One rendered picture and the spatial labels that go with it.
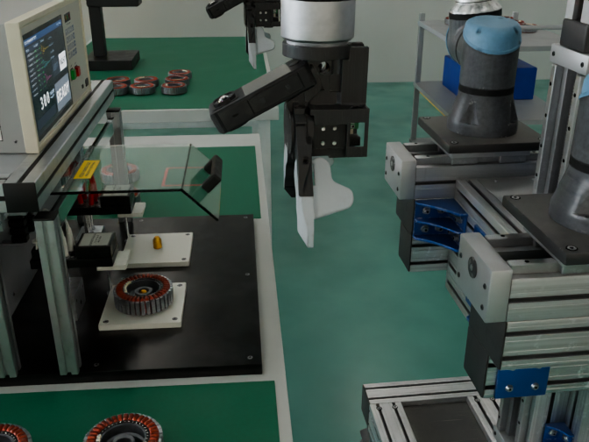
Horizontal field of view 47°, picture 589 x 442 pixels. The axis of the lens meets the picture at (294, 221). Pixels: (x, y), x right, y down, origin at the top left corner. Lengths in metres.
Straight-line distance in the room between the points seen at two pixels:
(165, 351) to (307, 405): 1.14
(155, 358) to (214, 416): 0.17
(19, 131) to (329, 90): 0.60
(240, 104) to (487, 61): 0.86
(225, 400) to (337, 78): 0.61
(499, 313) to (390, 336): 1.61
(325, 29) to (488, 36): 0.82
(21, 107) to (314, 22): 0.60
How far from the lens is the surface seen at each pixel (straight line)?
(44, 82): 1.23
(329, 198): 0.70
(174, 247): 1.56
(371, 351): 2.57
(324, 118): 0.70
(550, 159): 1.41
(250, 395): 1.15
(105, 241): 1.29
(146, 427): 1.06
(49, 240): 1.10
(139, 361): 1.21
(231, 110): 0.70
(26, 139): 1.17
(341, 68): 0.71
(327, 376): 2.43
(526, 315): 1.10
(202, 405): 1.14
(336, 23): 0.68
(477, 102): 1.50
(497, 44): 1.48
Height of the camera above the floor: 1.46
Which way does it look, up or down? 24 degrees down
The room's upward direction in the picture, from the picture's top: straight up
